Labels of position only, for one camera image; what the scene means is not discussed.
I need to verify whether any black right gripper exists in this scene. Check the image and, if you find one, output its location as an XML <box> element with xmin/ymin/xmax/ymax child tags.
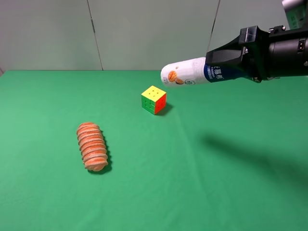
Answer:
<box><xmin>205</xmin><ymin>26</ymin><xmax>286</xmax><ymax>83</ymax></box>

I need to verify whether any white blue-capped yogurt bottle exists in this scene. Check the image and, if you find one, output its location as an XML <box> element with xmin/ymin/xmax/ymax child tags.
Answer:
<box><xmin>160</xmin><ymin>57</ymin><xmax>241</xmax><ymax>89</ymax></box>

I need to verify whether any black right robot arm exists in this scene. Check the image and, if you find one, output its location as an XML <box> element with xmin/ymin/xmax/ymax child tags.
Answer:
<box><xmin>204</xmin><ymin>0</ymin><xmax>308</xmax><ymax>83</ymax></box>

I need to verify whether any multicoloured puzzle cube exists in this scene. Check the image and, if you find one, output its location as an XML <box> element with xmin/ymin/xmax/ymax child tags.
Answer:
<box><xmin>141</xmin><ymin>86</ymin><xmax>167</xmax><ymax>115</ymax></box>

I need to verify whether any green table cloth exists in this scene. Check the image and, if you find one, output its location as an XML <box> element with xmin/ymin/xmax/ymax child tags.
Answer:
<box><xmin>0</xmin><ymin>71</ymin><xmax>308</xmax><ymax>231</ymax></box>

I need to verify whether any orange ridged bread toy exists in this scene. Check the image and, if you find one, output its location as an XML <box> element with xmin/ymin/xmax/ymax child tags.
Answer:
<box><xmin>77</xmin><ymin>122</ymin><xmax>108</xmax><ymax>172</ymax></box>

